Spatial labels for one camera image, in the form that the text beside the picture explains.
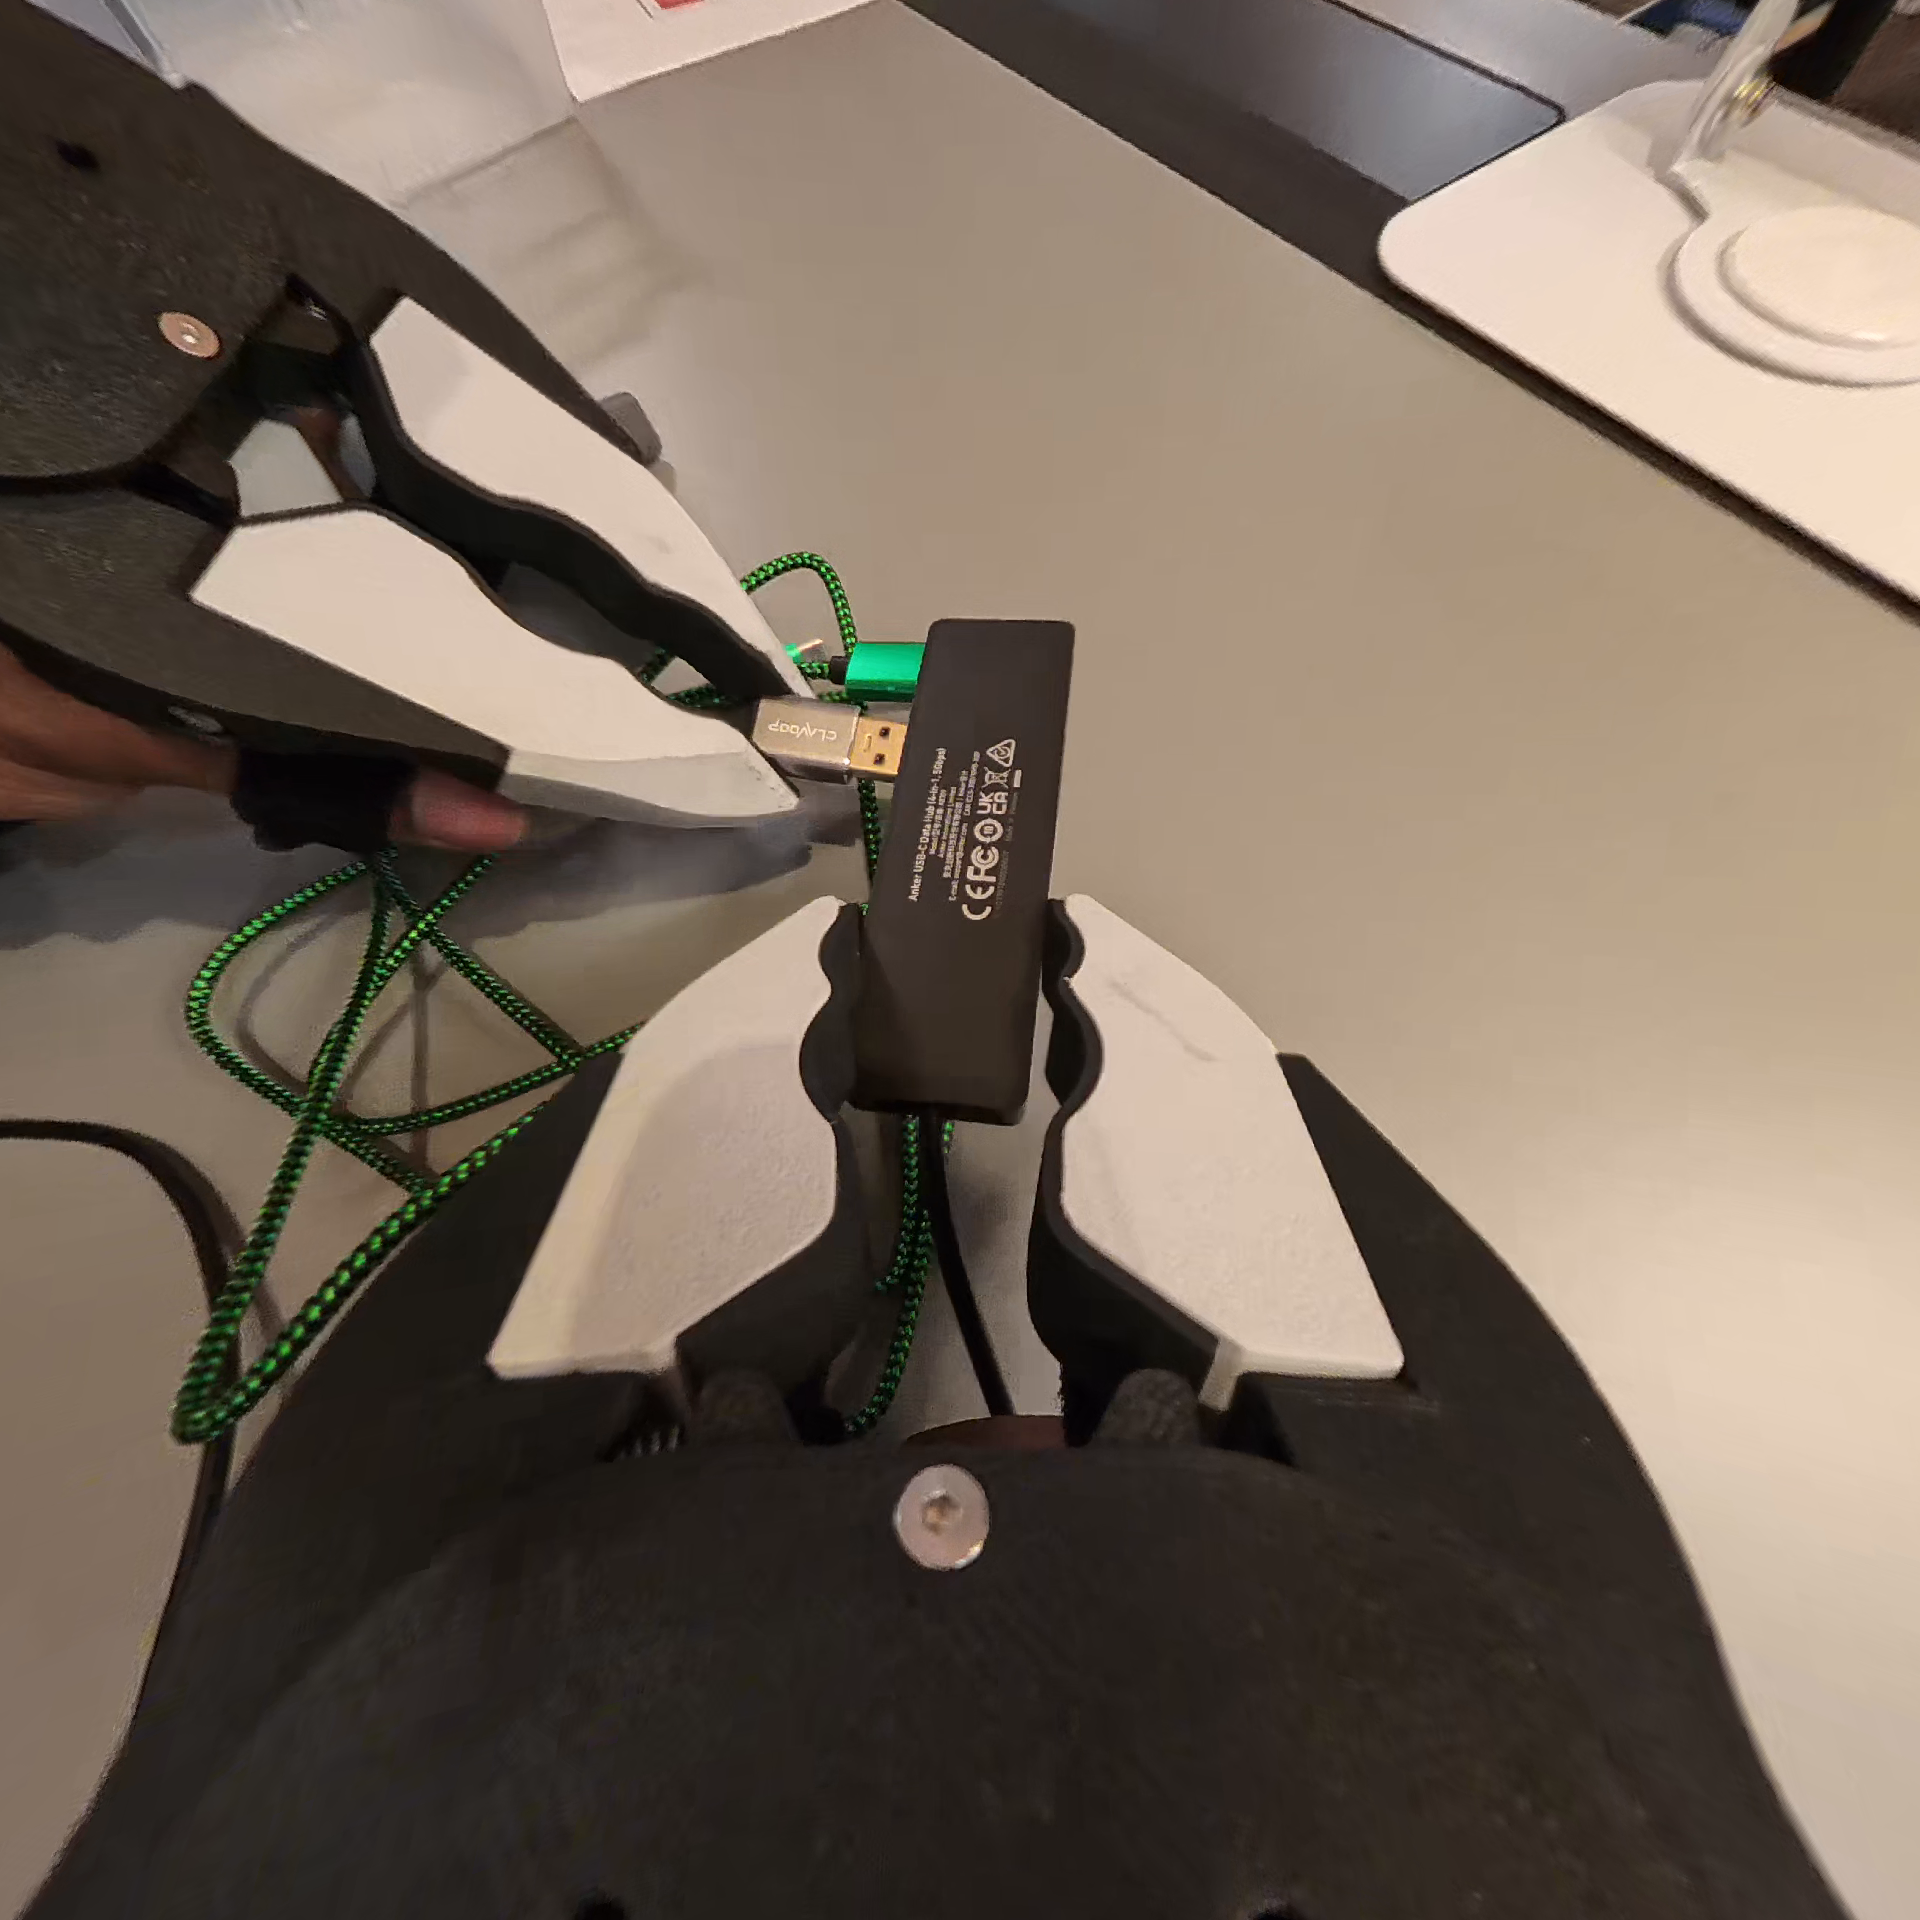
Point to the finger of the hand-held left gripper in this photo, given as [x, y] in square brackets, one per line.
[601, 480]
[449, 645]

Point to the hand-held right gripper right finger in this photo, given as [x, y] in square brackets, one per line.
[1202, 1170]

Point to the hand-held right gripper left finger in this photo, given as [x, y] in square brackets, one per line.
[704, 1170]

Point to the black USB hub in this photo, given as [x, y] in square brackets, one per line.
[977, 840]

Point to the grey desk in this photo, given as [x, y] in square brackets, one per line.
[1349, 749]

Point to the person's left hand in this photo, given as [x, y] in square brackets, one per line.
[91, 759]

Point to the white paper notice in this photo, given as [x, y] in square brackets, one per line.
[704, 45]

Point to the white sign stand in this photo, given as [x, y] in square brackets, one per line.
[1545, 300]

